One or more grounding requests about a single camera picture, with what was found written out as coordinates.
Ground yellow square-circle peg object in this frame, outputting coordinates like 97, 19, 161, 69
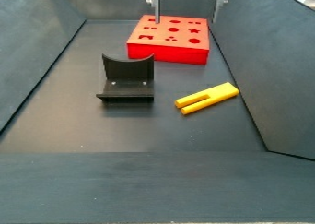
174, 82, 238, 115

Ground red shape-sorter block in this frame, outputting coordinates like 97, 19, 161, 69
126, 15, 210, 65

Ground black curved fixture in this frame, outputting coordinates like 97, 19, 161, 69
96, 55, 153, 100

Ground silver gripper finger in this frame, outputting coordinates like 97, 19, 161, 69
212, 0, 228, 22
146, 0, 160, 24

